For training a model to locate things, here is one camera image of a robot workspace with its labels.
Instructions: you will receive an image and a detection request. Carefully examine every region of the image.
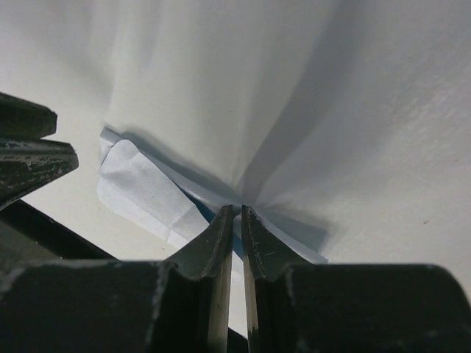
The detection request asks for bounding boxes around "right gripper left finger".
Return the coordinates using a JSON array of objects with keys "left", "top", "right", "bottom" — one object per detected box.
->
[{"left": 1, "top": 204, "right": 233, "bottom": 352}]

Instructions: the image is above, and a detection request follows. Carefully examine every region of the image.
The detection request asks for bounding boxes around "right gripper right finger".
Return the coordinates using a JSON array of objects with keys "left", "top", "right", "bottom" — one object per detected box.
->
[{"left": 241, "top": 207, "right": 470, "bottom": 352}]

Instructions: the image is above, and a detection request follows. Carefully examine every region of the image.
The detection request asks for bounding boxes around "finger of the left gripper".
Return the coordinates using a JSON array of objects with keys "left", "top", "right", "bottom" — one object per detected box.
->
[
  {"left": 1, "top": 93, "right": 57, "bottom": 138},
  {"left": 1, "top": 138, "right": 79, "bottom": 209}
]

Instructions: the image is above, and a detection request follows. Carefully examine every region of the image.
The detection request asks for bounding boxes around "blue cleaning cloth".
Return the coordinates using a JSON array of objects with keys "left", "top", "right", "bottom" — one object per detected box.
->
[{"left": 96, "top": 125, "right": 329, "bottom": 295}]

